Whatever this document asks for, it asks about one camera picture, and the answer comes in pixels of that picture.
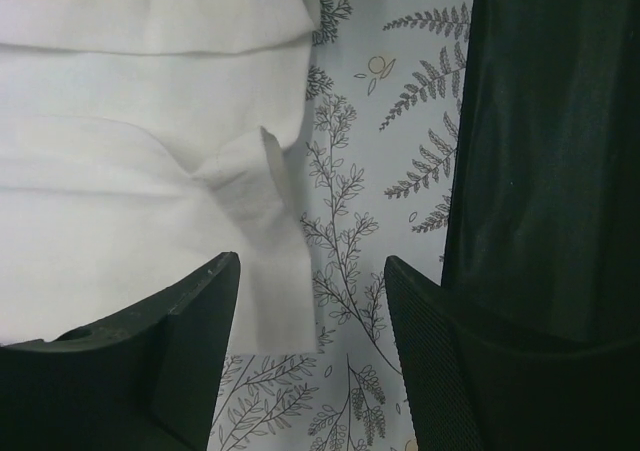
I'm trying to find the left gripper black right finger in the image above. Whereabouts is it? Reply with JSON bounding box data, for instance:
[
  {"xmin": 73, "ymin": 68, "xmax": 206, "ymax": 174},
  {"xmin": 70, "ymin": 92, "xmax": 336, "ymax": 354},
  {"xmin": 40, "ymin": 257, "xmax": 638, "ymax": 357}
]
[{"xmin": 384, "ymin": 256, "xmax": 639, "ymax": 451}]

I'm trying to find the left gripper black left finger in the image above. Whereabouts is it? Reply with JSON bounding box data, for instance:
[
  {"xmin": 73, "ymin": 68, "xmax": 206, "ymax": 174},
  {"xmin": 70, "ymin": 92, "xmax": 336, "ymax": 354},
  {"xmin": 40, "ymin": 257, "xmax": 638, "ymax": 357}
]
[{"xmin": 1, "ymin": 252, "xmax": 240, "ymax": 450}]

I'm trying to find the white t shirt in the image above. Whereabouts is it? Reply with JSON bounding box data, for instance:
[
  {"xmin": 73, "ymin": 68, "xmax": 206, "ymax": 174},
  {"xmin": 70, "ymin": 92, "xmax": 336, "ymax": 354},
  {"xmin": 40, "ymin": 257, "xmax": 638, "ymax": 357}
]
[{"xmin": 1, "ymin": 0, "xmax": 320, "ymax": 355}]

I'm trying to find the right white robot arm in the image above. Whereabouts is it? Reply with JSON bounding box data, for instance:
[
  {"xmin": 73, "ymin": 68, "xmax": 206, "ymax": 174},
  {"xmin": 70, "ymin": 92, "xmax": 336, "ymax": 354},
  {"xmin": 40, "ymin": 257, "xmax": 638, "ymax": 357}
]
[{"xmin": 442, "ymin": 0, "xmax": 639, "ymax": 342}]

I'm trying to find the floral patterned table mat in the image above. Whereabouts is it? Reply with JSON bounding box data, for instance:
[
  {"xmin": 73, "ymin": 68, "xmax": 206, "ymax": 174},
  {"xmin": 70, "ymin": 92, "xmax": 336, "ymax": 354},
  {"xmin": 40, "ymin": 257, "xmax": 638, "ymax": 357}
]
[{"xmin": 209, "ymin": 0, "xmax": 473, "ymax": 450}]

